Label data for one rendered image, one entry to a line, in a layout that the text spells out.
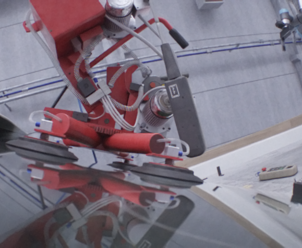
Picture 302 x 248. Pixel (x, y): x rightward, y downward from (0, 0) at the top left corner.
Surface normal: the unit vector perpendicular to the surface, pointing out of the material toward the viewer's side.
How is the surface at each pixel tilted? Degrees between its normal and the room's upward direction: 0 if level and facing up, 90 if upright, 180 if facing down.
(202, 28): 90
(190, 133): 90
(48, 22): 90
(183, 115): 90
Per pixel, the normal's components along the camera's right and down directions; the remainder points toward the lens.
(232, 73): 0.25, -0.11
